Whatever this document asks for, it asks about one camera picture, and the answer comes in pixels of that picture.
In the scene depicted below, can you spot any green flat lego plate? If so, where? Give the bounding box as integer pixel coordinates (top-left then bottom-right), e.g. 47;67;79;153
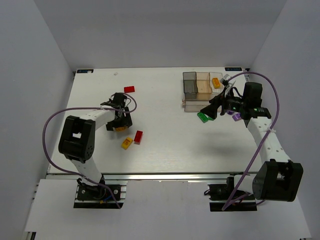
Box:
197;112;209;123

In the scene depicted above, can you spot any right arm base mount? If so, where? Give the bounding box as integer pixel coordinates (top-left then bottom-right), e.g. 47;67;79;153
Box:
203;176;258;213

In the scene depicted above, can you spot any clear container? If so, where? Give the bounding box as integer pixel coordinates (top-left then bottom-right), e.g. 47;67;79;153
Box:
209;72;224;94

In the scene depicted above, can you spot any smoky grey container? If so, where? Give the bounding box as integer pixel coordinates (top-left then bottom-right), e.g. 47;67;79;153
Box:
182;71;198;101

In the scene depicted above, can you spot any aluminium table rail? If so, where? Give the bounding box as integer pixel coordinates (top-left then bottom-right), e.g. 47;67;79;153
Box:
46;172;261;181

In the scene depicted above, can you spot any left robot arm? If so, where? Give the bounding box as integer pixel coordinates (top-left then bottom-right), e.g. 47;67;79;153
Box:
58;92;133;187

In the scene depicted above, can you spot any yellow rounded lego brick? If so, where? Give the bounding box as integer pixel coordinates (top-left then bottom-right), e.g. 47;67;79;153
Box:
114;126;128;132

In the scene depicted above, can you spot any red long lego brick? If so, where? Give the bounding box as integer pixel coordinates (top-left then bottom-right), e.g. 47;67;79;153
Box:
133;130;143;145

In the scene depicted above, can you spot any purple rounded lego brick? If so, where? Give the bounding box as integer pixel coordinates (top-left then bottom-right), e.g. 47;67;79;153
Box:
226;110;237;116

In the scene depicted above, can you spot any left corner label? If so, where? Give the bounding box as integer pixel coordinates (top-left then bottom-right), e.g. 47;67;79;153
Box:
76;69;94;74

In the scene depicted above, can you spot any red flat lego brick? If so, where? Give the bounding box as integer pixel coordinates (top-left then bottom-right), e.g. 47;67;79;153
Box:
123;86;135;93

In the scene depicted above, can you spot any corner label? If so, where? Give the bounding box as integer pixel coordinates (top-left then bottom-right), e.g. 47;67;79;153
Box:
76;69;94;74
224;67;243;72

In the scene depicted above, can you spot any yellow square lego brick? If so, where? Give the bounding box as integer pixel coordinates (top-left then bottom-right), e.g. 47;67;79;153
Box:
121;137;133;150

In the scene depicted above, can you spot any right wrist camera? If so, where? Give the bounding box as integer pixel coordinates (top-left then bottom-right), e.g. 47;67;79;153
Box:
219;74;236;88

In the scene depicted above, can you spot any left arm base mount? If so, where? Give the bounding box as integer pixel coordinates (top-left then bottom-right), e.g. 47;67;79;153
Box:
73;180;127;209

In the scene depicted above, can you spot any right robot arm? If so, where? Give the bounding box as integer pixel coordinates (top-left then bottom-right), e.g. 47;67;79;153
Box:
201;82;304;202

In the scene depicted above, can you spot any right corner label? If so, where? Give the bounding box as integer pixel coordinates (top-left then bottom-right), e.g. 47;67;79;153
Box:
224;67;243;72

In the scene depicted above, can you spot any purple small lego brick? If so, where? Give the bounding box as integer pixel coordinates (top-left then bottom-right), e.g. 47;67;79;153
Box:
232;113;242;122

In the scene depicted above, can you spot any amber container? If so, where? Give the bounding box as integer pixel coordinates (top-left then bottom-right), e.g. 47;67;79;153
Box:
196;72;213;101

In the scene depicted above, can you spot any yellow long lego brick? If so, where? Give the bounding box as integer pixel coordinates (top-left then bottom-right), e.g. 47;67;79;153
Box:
212;77;221;89

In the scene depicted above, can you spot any long clear tray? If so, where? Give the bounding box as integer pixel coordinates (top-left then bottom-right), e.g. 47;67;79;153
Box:
182;99;210;113

